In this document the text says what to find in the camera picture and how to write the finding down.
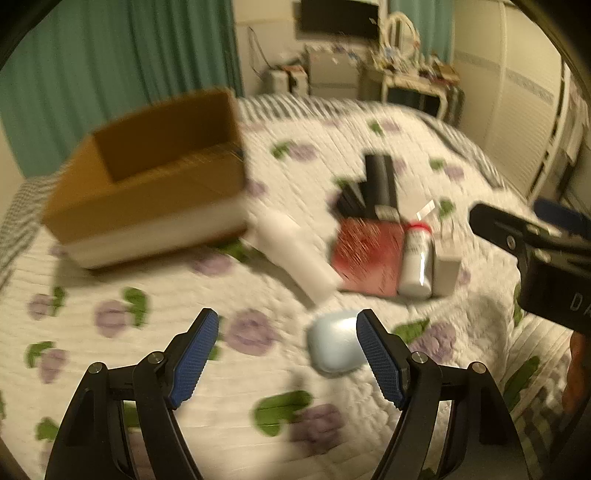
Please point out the white dressing table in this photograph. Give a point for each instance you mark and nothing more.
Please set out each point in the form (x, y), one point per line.
(388, 80)

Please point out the white cylindrical bottle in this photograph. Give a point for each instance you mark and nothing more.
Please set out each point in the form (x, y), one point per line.
(278, 237)

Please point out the white usb charger block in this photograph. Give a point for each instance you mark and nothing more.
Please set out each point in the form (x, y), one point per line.
(426, 211)

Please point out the black wallet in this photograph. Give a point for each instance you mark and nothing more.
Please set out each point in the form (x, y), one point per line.
(351, 201)

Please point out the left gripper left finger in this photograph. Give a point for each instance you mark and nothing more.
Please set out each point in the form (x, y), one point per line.
(92, 443)

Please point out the brown cardboard box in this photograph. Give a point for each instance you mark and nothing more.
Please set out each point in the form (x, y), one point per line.
(164, 178)

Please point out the white plug charger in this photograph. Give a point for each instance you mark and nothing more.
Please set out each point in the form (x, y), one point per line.
(447, 265)

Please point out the floral quilted bed cover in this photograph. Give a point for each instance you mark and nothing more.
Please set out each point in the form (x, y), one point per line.
(260, 411)

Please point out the red patterned card case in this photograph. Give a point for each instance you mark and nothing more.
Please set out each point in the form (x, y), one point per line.
(368, 256)

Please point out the white drawer cabinet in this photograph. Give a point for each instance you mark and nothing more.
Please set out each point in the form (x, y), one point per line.
(286, 80)

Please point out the light blue earbuds case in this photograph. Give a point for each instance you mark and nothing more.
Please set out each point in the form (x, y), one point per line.
(333, 345)

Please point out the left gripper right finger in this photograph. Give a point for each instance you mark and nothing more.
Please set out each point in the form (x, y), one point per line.
(481, 440)

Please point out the teal window curtain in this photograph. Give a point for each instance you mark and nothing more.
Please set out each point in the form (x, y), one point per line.
(90, 62)

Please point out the tall black remote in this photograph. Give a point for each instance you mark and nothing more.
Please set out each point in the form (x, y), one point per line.
(381, 199)

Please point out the oval vanity mirror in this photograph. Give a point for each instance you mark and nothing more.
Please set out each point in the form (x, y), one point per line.
(399, 36)

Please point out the grey striped suitcase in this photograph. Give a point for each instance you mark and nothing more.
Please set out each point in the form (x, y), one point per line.
(456, 100)

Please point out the white louvered wardrobe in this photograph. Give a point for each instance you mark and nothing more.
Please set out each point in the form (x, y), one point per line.
(522, 104)

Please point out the wall mounted black television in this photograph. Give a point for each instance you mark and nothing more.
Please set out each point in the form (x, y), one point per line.
(355, 19)

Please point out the small grey refrigerator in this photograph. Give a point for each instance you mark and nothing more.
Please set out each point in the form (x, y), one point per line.
(332, 75)

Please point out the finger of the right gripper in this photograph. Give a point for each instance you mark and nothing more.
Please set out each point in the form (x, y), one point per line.
(507, 231)
(560, 216)

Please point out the red capped white bottle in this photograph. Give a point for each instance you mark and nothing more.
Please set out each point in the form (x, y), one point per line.
(416, 273)

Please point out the teal curtain right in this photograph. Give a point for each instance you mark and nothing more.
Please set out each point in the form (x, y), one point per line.
(434, 21)

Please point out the person's hand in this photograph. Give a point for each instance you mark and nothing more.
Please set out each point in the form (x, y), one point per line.
(577, 387)

